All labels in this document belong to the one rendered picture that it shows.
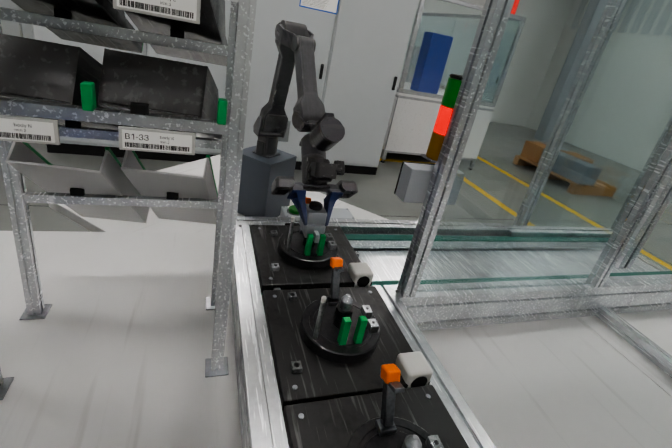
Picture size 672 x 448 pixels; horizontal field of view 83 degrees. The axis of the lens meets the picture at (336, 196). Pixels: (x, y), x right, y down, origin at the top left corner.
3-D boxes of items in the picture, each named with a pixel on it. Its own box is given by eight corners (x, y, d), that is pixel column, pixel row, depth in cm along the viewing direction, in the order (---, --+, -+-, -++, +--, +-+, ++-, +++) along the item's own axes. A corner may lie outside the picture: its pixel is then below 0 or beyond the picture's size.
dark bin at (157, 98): (157, 136, 77) (161, 100, 77) (223, 146, 79) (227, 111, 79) (96, 104, 49) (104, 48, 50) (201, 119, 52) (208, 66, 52)
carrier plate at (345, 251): (249, 231, 96) (250, 223, 95) (338, 232, 104) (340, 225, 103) (260, 293, 75) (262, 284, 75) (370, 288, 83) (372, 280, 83)
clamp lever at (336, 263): (327, 296, 71) (329, 256, 71) (337, 296, 72) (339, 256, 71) (333, 303, 68) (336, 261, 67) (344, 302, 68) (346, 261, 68)
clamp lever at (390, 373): (376, 420, 50) (380, 363, 50) (390, 417, 51) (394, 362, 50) (389, 438, 47) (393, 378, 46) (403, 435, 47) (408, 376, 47)
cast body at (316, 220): (298, 223, 89) (303, 196, 86) (316, 224, 90) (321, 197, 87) (306, 243, 81) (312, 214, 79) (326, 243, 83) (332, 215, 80)
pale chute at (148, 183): (157, 218, 86) (162, 200, 88) (217, 224, 89) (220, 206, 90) (119, 168, 61) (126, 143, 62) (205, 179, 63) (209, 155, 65)
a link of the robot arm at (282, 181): (270, 160, 87) (276, 149, 81) (346, 166, 93) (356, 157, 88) (271, 194, 85) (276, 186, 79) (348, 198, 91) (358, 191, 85)
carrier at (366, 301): (261, 298, 74) (269, 243, 69) (373, 293, 82) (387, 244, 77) (281, 412, 53) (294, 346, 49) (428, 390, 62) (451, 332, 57)
